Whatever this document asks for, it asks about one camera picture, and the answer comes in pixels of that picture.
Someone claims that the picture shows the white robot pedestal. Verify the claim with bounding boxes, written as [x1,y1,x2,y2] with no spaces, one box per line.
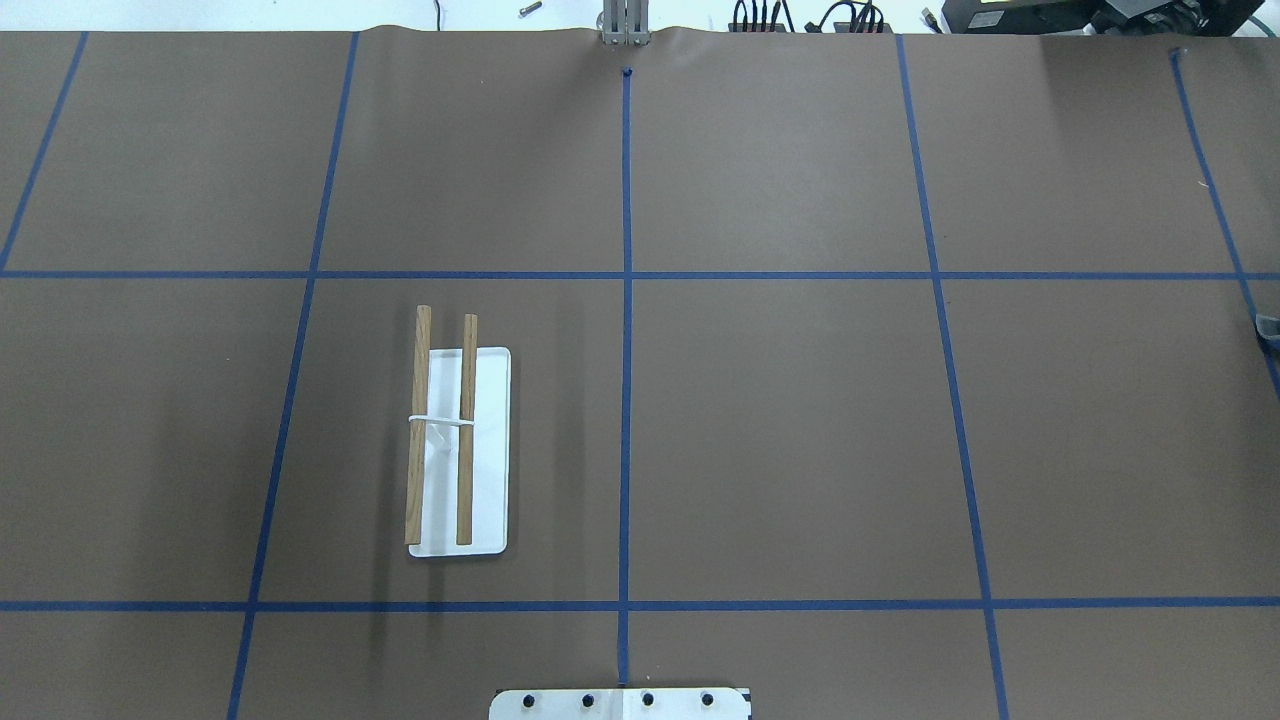
[488,687,753,719]

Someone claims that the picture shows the brown paper table cover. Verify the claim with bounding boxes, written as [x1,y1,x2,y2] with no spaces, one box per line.
[3,27,1277,719]

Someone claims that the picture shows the wooden towel rack white base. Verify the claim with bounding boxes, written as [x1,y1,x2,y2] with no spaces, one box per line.
[404,305,513,559]

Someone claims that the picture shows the black power brick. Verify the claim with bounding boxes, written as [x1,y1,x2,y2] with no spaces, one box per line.
[941,1,1101,35]

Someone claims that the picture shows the aluminium frame post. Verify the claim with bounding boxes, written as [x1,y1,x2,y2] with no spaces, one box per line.
[598,0,652,46]

